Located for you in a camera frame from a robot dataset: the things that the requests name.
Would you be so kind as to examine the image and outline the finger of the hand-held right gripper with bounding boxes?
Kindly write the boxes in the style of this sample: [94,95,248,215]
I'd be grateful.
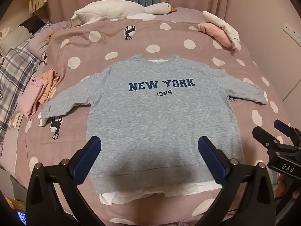
[252,126,283,151]
[273,120,301,144]

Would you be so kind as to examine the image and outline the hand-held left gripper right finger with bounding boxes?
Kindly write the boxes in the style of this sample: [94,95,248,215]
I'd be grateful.
[198,136,277,226]

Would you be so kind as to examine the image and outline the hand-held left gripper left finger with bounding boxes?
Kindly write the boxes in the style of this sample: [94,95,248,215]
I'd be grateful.
[25,136,102,226]

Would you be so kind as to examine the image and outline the grey printed sweatshirt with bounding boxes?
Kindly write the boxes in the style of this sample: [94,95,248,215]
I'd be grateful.
[39,55,269,205]

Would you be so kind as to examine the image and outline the light pink folded clothes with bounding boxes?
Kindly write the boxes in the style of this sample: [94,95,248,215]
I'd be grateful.
[18,75,49,120]

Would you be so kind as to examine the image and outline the orange folded clothes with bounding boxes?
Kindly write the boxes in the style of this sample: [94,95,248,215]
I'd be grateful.
[38,68,60,105]

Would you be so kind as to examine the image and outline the person's right hand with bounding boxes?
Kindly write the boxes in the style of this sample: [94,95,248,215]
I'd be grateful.
[276,173,297,199]

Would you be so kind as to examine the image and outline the small yellowish packet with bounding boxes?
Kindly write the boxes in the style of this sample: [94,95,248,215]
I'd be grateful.
[7,112,23,129]

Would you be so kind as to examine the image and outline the yellow snack packet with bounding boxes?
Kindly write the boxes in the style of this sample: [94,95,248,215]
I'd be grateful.
[6,198,25,211]

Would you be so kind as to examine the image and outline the lit phone screen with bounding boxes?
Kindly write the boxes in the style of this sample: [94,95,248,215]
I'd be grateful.
[17,211,27,225]

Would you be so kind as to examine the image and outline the pink folded cloth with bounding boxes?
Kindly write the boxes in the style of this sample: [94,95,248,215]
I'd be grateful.
[198,22,232,50]

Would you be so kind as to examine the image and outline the plaid quilt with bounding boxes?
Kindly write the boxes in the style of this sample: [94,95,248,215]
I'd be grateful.
[0,22,54,157]

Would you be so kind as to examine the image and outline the pink polka dot blanket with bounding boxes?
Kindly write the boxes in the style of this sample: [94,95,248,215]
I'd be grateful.
[14,19,294,226]

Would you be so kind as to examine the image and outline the grey pillow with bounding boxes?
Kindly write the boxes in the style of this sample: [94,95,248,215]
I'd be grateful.
[0,26,31,52]

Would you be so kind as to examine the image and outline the dark cushion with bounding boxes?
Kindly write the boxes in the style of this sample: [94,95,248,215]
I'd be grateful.
[17,16,46,32]

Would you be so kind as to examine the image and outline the white goose plush toy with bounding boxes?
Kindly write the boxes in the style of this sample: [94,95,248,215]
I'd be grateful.
[71,0,177,25]

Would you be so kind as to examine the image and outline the white wall socket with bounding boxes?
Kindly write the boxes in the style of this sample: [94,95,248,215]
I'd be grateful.
[282,23,301,42]

